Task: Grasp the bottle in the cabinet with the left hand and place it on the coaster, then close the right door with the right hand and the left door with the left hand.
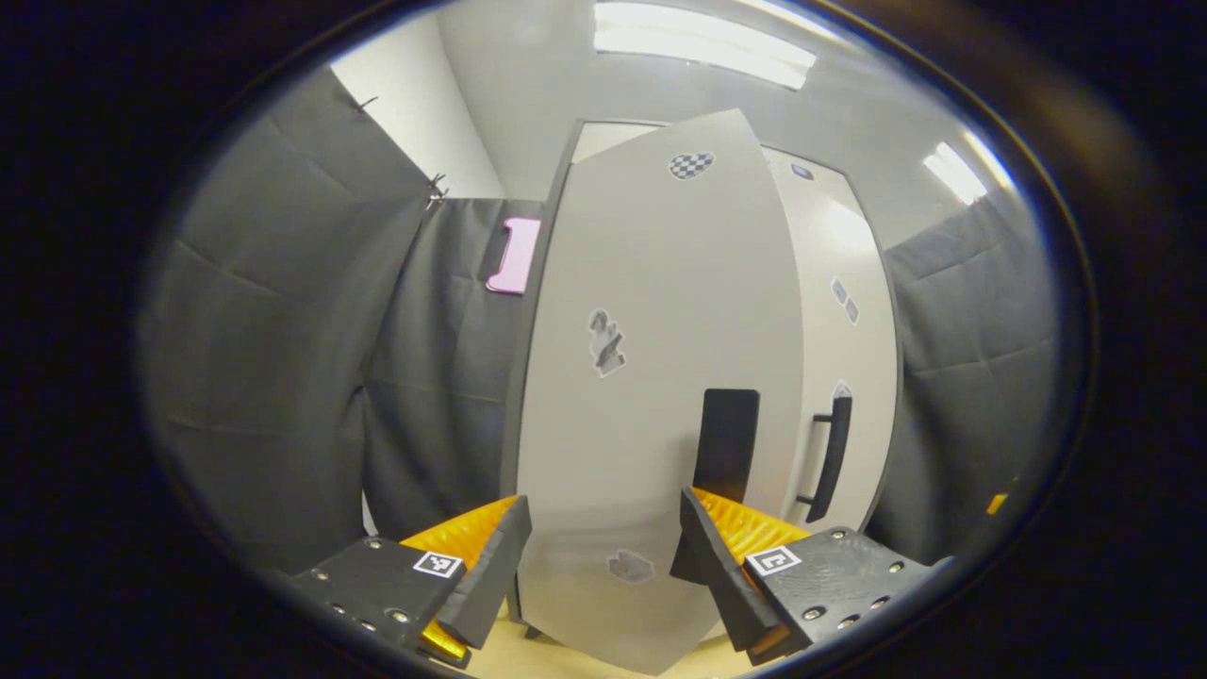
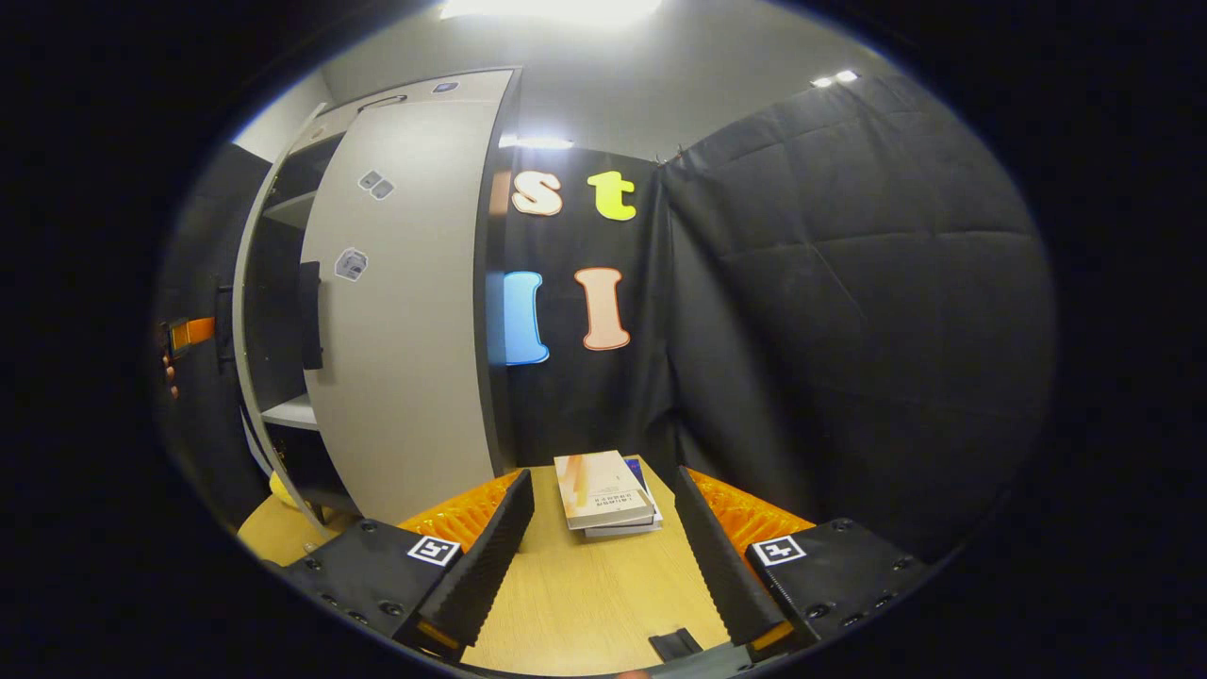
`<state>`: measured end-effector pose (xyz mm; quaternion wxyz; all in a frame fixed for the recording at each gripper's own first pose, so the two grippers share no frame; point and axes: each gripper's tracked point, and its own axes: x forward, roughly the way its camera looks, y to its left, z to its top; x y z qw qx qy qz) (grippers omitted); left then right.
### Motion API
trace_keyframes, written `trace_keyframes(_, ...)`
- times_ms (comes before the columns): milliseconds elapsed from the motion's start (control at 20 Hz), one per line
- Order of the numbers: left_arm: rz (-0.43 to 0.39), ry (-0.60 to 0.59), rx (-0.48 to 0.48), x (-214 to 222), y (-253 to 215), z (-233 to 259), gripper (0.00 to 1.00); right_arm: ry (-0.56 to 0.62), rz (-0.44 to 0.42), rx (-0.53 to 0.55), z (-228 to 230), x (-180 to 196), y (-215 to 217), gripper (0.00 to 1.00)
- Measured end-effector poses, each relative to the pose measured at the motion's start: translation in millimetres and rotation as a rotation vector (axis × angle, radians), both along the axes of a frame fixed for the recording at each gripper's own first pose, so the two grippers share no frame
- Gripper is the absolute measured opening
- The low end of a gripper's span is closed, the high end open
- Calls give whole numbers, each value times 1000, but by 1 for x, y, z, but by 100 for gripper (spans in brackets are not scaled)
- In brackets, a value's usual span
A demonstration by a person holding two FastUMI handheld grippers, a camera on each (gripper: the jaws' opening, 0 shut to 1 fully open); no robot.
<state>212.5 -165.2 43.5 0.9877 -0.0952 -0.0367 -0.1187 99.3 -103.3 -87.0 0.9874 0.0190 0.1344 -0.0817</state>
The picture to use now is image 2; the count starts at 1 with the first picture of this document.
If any grey cabinet door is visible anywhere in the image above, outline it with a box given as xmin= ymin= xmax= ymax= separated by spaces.
xmin=215 ymin=102 xmax=335 ymax=540
xmin=299 ymin=99 xmax=503 ymax=525

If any grey cabinet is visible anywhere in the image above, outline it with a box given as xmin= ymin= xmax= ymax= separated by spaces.
xmin=240 ymin=66 xmax=525 ymax=522

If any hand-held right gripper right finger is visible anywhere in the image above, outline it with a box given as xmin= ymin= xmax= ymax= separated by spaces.
xmin=673 ymin=466 xmax=934 ymax=663

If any blue cover book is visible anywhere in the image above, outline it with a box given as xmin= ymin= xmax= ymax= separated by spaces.
xmin=585 ymin=457 xmax=665 ymax=539

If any grey cabinet drawer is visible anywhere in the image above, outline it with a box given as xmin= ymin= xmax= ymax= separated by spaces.
xmin=292 ymin=68 xmax=521 ymax=154

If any white orange cover book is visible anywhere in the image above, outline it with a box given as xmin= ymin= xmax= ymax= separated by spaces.
xmin=554 ymin=451 xmax=656 ymax=531

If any large ceiling light panel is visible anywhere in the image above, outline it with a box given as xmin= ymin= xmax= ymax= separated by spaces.
xmin=438 ymin=0 xmax=663 ymax=26

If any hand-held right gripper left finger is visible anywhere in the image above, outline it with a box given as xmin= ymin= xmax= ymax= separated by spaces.
xmin=283 ymin=469 xmax=536 ymax=661

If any black backdrop cloth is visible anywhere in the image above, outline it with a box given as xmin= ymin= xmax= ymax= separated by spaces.
xmin=154 ymin=141 xmax=276 ymax=531
xmin=486 ymin=74 xmax=1059 ymax=567

